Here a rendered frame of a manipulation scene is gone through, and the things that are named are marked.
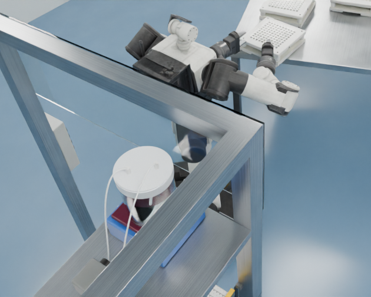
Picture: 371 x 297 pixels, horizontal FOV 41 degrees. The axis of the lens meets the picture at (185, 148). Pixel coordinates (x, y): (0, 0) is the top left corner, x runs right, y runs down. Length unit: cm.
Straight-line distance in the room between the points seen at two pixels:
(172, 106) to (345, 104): 260
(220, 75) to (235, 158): 88
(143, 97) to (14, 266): 207
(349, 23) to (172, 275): 193
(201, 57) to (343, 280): 148
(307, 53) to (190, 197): 175
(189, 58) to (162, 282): 100
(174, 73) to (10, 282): 171
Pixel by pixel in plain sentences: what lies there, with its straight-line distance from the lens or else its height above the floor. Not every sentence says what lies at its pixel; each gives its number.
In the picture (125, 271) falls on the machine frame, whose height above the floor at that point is 169.
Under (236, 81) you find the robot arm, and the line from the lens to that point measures 196.
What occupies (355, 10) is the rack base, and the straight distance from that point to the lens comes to 297.
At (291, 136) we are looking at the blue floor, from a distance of 347.
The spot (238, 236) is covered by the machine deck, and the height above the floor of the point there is 132.
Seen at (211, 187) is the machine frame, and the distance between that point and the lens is 106.
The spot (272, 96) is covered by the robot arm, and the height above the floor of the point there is 118.
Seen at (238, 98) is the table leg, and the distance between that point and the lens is 293.
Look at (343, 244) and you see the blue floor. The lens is 299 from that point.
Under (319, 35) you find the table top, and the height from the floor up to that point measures 89.
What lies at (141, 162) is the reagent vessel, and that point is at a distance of 127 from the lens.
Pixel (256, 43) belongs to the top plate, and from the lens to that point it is 262.
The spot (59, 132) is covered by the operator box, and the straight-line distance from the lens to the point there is 210.
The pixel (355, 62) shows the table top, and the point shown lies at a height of 89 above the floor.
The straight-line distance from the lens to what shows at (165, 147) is 151.
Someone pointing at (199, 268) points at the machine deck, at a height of 132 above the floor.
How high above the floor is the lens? 252
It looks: 47 degrees down
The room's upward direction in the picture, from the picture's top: 9 degrees counter-clockwise
